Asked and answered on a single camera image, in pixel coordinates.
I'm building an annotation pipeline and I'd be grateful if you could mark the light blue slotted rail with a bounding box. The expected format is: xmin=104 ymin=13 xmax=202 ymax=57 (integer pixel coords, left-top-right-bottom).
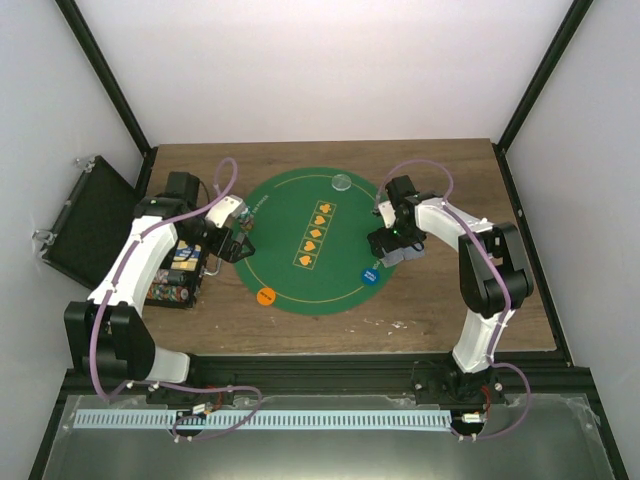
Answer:
xmin=72 ymin=409 xmax=452 ymax=432

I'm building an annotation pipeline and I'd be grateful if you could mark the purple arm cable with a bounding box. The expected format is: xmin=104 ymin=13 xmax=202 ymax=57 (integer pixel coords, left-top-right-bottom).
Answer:
xmin=88 ymin=157 xmax=264 ymax=444
xmin=372 ymin=159 xmax=534 ymax=444

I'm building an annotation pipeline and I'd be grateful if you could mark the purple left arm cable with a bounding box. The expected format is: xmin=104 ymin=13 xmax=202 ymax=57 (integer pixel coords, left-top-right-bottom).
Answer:
xmin=88 ymin=157 xmax=264 ymax=444

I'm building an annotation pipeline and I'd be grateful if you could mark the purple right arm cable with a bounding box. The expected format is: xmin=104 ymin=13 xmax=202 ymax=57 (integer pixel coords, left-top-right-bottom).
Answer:
xmin=372 ymin=159 xmax=534 ymax=444

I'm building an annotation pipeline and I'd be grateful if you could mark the deck of grey cards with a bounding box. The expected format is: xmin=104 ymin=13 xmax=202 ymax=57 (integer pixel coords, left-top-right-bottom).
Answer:
xmin=381 ymin=244 xmax=425 ymax=268

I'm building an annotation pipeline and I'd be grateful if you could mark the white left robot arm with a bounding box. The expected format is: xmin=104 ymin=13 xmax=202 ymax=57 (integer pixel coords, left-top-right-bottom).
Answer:
xmin=64 ymin=172 xmax=255 ymax=404

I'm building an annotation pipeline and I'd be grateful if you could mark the blue small blind button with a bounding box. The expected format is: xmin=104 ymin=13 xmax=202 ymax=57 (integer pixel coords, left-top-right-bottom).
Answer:
xmin=361 ymin=268 xmax=381 ymax=286

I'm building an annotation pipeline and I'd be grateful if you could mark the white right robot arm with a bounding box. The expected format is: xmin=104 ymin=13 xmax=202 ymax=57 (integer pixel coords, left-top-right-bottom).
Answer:
xmin=367 ymin=175 xmax=534 ymax=403

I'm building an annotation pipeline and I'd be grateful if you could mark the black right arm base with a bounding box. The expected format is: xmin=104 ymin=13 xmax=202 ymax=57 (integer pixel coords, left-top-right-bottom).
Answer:
xmin=410 ymin=358 xmax=497 ymax=405

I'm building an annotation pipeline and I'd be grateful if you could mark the orange big blind button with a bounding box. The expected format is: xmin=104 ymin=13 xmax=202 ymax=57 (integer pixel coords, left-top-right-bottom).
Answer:
xmin=256 ymin=287 xmax=277 ymax=306

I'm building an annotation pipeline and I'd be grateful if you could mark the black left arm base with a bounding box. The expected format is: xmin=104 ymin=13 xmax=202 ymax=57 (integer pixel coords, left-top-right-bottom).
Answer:
xmin=148 ymin=372 xmax=237 ymax=406

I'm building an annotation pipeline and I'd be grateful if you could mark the blue card deck box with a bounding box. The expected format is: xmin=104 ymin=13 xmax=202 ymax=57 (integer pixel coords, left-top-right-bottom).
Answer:
xmin=170 ymin=240 xmax=201 ymax=272

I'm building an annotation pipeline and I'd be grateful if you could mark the round green poker mat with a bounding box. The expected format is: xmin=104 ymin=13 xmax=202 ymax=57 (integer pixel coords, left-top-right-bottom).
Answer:
xmin=234 ymin=167 xmax=394 ymax=316

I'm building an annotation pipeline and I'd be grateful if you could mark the clear acrylic dealer button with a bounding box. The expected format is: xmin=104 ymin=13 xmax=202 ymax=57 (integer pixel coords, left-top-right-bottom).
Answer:
xmin=331 ymin=173 xmax=352 ymax=192

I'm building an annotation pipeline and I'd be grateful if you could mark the black poker set case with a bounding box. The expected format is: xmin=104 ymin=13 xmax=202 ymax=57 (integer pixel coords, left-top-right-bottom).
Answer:
xmin=34 ymin=156 xmax=218 ymax=310

